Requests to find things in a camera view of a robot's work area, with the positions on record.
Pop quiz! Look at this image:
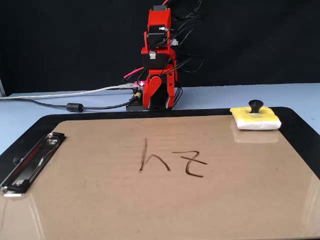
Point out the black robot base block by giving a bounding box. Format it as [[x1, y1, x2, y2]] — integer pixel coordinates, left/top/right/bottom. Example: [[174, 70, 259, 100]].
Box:
[[125, 97, 176, 112]]

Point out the silver braided USB cable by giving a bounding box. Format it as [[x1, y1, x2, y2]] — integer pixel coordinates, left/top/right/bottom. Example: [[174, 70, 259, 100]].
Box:
[[0, 83, 137, 101]]

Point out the black servo wire bundle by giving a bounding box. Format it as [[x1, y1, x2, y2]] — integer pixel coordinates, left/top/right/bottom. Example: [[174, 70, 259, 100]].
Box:
[[159, 0, 205, 109]]

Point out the controller board with red LED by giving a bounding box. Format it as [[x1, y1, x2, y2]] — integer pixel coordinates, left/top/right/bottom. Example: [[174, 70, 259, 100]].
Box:
[[129, 80, 146, 92]]

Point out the yellow sponge with black knob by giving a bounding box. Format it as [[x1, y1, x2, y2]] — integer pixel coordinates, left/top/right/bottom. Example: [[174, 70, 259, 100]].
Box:
[[229, 99, 282, 131]]

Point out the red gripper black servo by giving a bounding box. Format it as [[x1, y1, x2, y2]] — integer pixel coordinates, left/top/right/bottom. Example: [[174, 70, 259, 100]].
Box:
[[142, 63, 179, 111]]

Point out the red sleeved wire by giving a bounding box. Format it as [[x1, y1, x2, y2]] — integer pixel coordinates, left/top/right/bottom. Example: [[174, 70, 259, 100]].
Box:
[[122, 0, 171, 81]]

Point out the silver metal clipboard clip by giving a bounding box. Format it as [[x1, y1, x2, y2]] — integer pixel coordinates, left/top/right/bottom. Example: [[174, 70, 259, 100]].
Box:
[[0, 131, 67, 199]]

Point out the black power cable with ferrite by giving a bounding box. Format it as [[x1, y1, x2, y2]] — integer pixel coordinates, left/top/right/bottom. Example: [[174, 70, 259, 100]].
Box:
[[13, 91, 143, 113]]

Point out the brown clipboard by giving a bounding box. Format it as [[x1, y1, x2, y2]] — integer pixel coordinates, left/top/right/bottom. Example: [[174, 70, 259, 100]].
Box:
[[0, 114, 320, 240]]

